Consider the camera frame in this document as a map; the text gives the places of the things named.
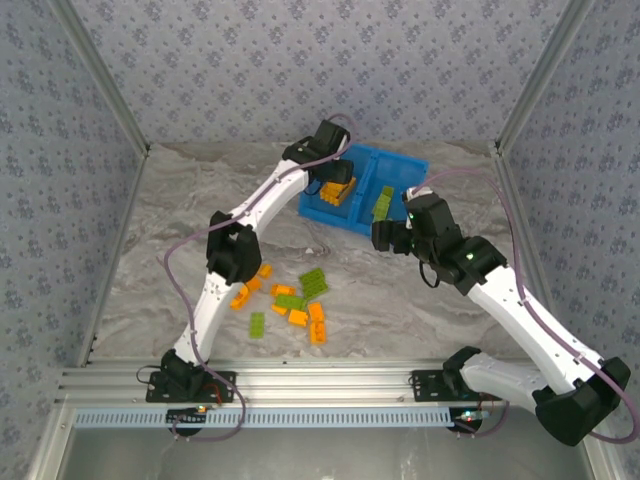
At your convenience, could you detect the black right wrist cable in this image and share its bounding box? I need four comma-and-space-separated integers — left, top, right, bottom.
418, 259, 444, 290

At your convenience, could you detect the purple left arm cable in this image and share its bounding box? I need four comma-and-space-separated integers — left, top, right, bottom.
162, 112, 362, 444

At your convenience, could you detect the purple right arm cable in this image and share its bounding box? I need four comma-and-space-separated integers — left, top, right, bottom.
410, 168, 640, 442

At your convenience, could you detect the aluminium frame post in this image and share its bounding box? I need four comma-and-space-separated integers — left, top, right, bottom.
493, 0, 597, 154
47, 0, 152, 157

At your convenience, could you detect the slotted pale cable duct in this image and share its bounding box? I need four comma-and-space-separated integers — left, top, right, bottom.
73, 407, 454, 429

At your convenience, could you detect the small controller board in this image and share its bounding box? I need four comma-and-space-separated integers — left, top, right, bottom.
447, 408, 494, 434
166, 407, 207, 427

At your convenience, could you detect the aluminium side rail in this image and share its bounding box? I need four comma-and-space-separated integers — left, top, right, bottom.
492, 142, 559, 314
75, 143, 152, 369

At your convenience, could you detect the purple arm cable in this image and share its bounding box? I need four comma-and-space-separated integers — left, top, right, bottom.
162, 112, 362, 444
410, 168, 640, 442

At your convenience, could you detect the aluminium mounting rail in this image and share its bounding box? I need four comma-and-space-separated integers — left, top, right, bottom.
54, 357, 551, 407

